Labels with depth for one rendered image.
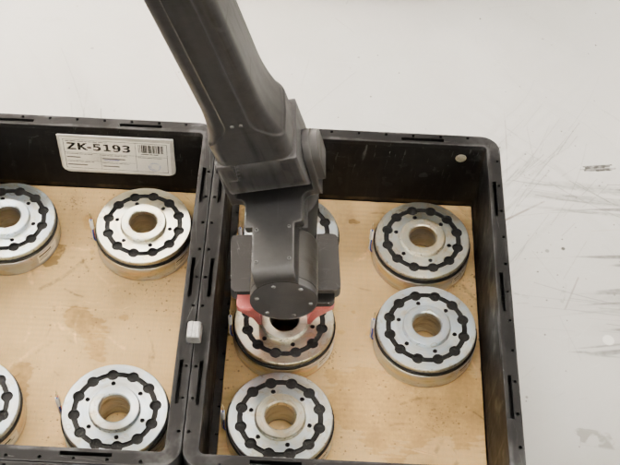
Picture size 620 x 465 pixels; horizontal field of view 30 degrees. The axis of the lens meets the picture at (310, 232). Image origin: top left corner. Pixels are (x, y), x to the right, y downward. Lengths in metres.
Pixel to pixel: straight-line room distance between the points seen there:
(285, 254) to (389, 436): 0.28
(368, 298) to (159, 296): 0.22
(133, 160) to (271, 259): 0.37
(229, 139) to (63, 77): 0.76
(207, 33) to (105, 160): 0.51
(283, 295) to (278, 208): 0.07
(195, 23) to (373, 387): 0.51
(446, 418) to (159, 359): 0.29
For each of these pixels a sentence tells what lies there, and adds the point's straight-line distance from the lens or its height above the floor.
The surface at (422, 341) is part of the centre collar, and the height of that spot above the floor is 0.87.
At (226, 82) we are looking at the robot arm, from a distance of 0.83.
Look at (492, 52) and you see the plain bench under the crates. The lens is 1.68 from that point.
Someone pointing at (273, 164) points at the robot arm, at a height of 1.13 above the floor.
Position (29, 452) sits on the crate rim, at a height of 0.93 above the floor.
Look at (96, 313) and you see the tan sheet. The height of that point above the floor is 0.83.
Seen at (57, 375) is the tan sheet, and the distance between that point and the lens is 1.19.
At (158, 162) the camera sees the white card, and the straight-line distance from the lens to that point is 1.28.
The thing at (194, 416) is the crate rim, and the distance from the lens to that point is 1.04.
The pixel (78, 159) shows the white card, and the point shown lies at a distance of 1.29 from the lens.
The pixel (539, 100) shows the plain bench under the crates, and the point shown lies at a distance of 1.63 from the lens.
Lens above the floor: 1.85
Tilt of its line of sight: 53 degrees down
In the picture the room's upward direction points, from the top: 3 degrees clockwise
